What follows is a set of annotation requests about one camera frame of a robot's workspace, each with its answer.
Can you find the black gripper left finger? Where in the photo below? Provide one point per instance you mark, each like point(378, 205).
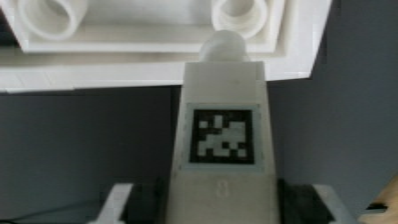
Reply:
point(133, 204)

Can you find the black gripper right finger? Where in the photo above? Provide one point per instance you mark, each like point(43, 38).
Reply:
point(309, 204)

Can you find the white table leg with tag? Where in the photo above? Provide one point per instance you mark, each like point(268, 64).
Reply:
point(222, 185)

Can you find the white square tabletop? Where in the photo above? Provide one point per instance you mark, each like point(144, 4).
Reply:
point(139, 39)

